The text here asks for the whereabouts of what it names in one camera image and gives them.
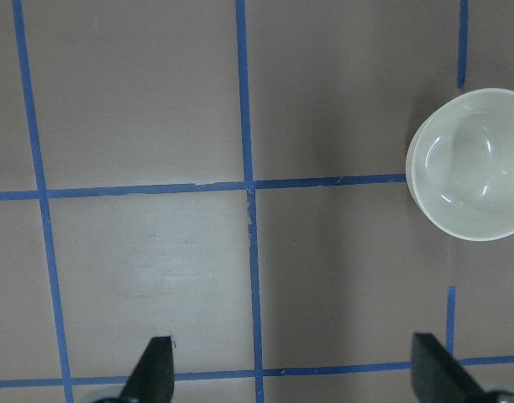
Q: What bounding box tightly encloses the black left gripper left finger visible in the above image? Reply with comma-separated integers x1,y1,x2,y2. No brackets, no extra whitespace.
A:
116,337,175,403

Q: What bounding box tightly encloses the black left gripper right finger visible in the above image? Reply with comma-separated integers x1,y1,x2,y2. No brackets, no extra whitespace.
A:
411,332,496,403

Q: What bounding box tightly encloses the white ceramic bowl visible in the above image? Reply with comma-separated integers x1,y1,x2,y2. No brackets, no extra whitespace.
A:
405,88,514,242

